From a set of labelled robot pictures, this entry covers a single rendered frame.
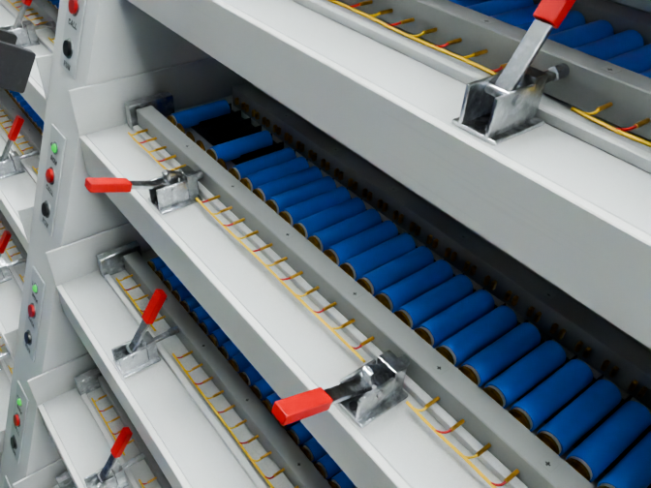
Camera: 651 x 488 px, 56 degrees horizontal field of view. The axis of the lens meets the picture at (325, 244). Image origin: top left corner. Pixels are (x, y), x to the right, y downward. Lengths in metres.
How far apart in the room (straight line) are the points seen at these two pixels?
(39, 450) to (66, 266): 0.30
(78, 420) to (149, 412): 0.25
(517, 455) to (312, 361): 0.14
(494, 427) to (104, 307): 0.48
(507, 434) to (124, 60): 0.50
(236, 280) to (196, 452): 0.19
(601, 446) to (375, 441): 0.13
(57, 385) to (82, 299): 0.17
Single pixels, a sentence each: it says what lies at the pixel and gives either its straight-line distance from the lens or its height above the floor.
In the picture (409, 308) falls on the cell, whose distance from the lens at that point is 0.43.
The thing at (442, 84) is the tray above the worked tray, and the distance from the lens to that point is 0.36.
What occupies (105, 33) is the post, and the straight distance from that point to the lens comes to 0.66.
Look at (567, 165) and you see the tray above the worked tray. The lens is 0.31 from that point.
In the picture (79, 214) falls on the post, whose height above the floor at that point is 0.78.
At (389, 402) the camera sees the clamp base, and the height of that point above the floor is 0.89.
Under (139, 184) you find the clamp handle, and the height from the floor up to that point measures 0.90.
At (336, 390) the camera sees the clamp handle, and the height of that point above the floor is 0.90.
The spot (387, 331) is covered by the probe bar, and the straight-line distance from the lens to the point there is 0.41.
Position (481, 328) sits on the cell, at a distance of 0.43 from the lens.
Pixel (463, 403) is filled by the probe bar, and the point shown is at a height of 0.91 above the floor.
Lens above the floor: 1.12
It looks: 25 degrees down
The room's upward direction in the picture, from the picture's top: 20 degrees clockwise
